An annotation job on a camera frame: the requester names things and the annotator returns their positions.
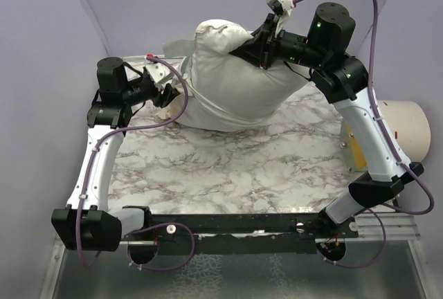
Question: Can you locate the grey pillowcase with cream trim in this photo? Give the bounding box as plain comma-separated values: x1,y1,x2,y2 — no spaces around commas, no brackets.
152,38,278,133

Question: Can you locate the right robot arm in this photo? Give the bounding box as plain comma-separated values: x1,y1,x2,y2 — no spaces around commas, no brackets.
231,2,424,237

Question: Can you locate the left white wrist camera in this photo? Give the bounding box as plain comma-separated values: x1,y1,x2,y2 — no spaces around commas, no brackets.
144,54,174,89

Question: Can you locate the white cylindrical bin orange base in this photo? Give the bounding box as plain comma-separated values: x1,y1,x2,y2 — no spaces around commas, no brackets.
340,100,431,172

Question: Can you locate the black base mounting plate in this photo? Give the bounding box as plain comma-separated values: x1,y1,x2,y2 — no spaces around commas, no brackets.
124,213,359,255

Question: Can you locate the white pillow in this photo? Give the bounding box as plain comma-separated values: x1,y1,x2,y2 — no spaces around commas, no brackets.
188,19,308,120

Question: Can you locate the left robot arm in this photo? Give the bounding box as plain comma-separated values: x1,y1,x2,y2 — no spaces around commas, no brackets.
51,56,179,251

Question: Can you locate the aluminium rail frame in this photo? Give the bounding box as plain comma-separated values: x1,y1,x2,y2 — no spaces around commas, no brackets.
53,55,422,244

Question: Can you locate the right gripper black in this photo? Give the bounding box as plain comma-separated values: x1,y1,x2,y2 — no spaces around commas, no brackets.
229,14,326,71

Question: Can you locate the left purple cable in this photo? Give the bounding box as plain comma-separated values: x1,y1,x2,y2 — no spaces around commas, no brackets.
75,57,195,272

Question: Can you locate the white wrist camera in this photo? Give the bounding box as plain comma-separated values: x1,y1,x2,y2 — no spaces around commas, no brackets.
266,0,296,36
144,54,174,89

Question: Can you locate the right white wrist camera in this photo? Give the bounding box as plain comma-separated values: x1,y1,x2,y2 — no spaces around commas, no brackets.
266,0,296,36

